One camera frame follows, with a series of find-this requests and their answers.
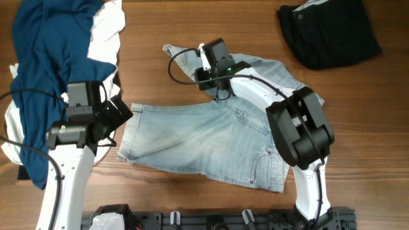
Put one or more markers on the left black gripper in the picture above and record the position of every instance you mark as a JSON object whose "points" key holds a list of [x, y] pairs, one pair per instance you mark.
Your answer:
{"points": [[117, 119]]}

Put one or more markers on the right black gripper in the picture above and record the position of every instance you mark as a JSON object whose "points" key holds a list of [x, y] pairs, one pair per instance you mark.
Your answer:
{"points": [[200, 78]]}

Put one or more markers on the light blue denim shorts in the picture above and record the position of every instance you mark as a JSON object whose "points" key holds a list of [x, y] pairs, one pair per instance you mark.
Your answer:
{"points": [[227, 139]]}

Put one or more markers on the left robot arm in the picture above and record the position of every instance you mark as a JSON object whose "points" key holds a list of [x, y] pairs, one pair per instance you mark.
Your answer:
{"points": [[73, 141]]}

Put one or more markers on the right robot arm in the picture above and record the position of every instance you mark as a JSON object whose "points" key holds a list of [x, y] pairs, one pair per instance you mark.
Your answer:
{"points": [[300, 129]]}

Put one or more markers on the white shirt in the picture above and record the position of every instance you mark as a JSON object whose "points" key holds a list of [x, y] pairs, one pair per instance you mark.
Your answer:
{"points": [[104, 46]]}

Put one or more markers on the dark blue shirt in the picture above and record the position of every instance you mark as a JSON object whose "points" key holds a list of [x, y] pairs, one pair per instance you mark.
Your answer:
{"points": [[51, 40]]}

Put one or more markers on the black folded garment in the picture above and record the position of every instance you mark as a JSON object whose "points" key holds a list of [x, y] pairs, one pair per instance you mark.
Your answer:
{"points": [[327, 34]]}

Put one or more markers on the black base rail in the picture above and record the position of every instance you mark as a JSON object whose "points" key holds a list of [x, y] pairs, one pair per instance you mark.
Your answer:
{"points": [[338, 219]]}

